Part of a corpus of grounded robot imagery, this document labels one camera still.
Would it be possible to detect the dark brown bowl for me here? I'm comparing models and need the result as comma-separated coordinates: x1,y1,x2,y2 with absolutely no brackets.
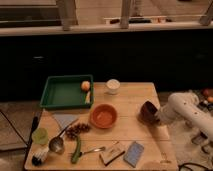
138,101,158,124

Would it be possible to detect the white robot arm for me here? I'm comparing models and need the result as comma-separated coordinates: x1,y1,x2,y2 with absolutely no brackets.
155,92,213,142

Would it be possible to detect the white cup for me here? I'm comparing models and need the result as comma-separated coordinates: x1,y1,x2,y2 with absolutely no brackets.
106,79,120,95

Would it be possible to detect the orange fruit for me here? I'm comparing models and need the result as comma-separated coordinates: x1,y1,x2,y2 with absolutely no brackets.
81,81,90,91

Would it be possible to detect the orange bowl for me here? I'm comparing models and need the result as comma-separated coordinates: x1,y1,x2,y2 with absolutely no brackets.
89,104,117,129

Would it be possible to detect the green plastic tray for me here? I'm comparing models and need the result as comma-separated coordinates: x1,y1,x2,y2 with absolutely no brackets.
40,75,94,110

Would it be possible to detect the blue triangular cloth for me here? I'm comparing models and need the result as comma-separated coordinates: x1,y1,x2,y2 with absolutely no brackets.
53,114,78,129

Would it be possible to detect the brown pine cone cluster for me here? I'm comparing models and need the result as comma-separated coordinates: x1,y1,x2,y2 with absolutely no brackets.
65,123,91,140

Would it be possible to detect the wooden block box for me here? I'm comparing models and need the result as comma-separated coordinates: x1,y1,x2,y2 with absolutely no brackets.
100,142,125,166

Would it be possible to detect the blue sponge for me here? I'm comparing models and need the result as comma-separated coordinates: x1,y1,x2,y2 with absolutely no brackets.
123,141,144,167

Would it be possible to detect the green cucumber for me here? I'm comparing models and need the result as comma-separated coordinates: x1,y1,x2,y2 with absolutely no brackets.
71,136,81,164

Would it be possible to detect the metal ladle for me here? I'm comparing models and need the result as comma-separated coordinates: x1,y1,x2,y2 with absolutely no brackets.
49,123,72,154

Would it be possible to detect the light green cup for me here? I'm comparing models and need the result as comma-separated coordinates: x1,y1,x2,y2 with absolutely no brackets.
32,128,48,145

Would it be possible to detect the black white brush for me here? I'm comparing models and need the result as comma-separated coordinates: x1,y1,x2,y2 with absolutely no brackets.
32,147,49,166

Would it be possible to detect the black cable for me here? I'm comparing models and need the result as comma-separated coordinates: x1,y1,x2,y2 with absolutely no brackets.
178,162,211,171

